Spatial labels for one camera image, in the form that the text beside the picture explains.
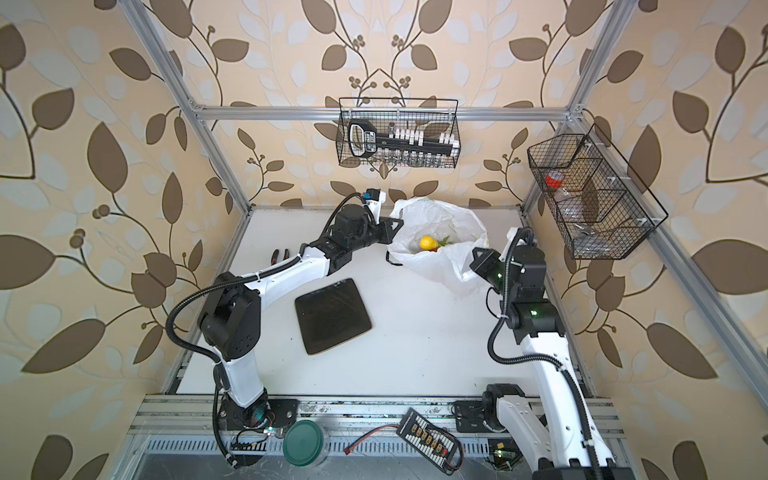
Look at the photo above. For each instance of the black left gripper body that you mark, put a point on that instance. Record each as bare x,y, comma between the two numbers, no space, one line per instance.
363,237

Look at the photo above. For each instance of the green round lid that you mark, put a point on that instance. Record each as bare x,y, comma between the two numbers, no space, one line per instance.
305,444

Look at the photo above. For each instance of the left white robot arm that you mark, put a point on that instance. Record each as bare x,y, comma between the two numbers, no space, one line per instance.
231,319

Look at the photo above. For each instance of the black tool in basket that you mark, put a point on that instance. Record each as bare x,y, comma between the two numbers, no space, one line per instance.
365,141

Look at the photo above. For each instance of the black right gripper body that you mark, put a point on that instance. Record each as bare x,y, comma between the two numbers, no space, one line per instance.
493,269

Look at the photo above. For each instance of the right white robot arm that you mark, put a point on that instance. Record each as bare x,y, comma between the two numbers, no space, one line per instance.
529,330

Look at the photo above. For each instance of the white plastic bag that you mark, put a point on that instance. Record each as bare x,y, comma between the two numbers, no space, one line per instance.
450,265

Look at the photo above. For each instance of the black charger board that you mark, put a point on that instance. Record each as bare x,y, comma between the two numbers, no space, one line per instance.
441,448

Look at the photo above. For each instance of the side black wire basket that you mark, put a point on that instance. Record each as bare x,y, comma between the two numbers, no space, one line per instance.
612,209

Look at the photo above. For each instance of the rear black wire basket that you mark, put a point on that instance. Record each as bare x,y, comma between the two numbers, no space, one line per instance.
433,115

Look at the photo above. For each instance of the orange handled pliers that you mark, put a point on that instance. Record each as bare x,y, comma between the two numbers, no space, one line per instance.
279,255

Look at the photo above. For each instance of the red capped clear bottle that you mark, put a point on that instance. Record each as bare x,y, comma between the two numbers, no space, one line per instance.
555,186

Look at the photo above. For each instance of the yellow lemon with leafy branch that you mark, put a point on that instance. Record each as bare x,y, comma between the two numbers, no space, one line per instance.
431,244

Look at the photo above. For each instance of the black square tray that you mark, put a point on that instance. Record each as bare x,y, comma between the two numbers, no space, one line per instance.
331,315

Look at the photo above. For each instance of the aluminium frame post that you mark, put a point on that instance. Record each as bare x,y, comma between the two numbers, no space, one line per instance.
139,19

